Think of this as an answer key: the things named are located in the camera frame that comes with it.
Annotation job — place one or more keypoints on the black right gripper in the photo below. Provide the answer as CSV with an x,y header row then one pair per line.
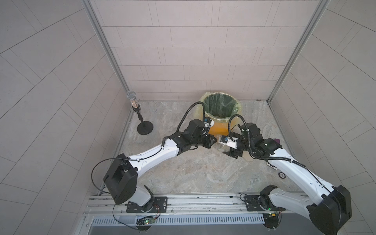
x,y
234,152

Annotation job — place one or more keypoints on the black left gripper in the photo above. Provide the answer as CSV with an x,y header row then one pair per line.
x,y
208,142

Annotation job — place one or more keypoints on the cream jar lid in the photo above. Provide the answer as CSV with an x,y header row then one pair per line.
x,y
247,157

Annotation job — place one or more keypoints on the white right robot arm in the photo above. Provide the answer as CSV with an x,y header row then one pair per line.
x,y
327,206

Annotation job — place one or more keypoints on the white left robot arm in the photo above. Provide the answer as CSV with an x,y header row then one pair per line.
x,y
123,173

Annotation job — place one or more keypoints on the orange trash bin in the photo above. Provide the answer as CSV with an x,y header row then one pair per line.
x,y
220,126

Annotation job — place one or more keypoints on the green plastic bin liner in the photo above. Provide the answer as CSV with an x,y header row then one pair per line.
x,y
220,105

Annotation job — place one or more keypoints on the poker chip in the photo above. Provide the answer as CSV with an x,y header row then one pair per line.
x,y
281,175

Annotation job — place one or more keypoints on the black stand with glass tube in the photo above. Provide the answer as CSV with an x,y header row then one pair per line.
x,y
145,127

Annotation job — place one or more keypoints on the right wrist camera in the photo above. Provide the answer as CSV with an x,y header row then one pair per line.
x,y
227,141

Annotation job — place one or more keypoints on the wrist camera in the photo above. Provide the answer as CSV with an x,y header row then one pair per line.
x,y
227,141
208,122

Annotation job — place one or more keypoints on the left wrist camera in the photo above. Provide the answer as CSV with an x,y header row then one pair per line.
x,y
208,122

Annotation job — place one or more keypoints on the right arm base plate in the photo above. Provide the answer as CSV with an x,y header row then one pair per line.
x,y
253,203

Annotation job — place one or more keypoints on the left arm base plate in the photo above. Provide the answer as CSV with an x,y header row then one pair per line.
x,y
156,204

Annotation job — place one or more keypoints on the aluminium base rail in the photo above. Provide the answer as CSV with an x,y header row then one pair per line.
x,y
183,209

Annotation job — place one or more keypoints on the metal frame corner post right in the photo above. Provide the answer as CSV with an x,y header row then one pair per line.
x,y
317,14

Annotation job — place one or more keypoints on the metal frame corner post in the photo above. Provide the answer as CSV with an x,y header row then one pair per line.
x,y
104,42
317,14

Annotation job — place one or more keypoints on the metal frame corner post left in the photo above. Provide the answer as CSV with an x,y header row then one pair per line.
x,y
104,42

